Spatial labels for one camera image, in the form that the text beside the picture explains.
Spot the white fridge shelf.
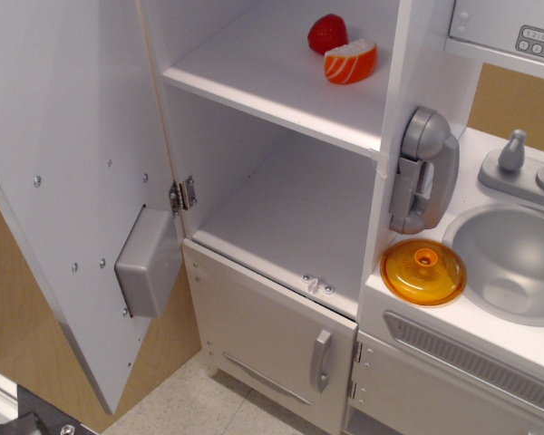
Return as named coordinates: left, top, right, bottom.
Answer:
left=163, top=1, right=400, bottom=156

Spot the white fridge door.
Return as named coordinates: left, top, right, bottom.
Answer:
left=0, top=1, right=173, bottom=412

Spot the white toy kitchen cabinet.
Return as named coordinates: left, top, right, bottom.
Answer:
left=142, top=1, right=544, bottom=434

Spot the white oven door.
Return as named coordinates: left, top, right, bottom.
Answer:
left=348, top=332, right=544, bottom=434

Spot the grey toy telephone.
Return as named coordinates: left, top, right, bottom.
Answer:
left=390, top=107, right=460, bottom=235

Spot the orange salmon sushi toy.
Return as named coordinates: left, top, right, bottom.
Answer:
left=324, top=39, right=378, bottom=85

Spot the red toy strawberry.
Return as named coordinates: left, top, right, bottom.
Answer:
left=307, top=14, right=349, bottom=55

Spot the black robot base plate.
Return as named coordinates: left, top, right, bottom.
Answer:
left=16, top=385, right=97, bottom=435

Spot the grey dispenser box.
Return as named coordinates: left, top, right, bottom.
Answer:
left=114, top=207, right=182, bottom=318

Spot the metal door hinge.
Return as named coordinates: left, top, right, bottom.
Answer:
left=169, top=176, right=197, bottom=215

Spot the white door latch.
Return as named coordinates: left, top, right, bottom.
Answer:
left=301, top=274, right=335, bottom=295

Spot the grey toy faucet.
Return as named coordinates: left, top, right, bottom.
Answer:
left=478, top=129, right=544, bottom=206

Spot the grey freezer door handle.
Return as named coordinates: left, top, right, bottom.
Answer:
left=309, top=330, right=332, bottom=393

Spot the orange transparent pot lid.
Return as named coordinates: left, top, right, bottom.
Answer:
left=380, top=238, right=467, bottom=306

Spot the grey toy sink basin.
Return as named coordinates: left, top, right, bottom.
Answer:
left=443, top=204, right=544, bottom=327

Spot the white lower freezer door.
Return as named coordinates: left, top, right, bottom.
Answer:
left=182, top=240, right=357, bottom=434

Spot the grey oven vent panel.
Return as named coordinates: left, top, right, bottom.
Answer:
left=383, top=311, right=544, bottom=411

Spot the toy microwave with keypad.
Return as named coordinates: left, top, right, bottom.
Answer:
left=447, top=0, right=544, bottom=64

